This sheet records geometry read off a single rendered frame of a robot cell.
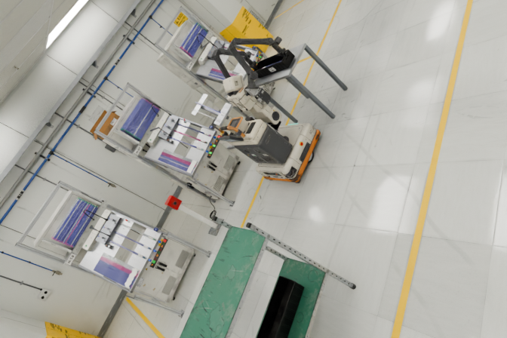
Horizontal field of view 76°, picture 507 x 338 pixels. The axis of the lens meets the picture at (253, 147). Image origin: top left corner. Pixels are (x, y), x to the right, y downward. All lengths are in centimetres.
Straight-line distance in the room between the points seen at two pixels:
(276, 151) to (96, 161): 333
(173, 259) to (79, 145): 246
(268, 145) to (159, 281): 225
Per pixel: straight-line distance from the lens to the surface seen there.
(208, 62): 510
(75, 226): 431
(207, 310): 229
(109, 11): 653
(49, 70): 601
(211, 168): 466
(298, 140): 361
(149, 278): 448
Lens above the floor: 221
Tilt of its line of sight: 27 degrees down
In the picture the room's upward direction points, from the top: 53 degrees counter-clockwise
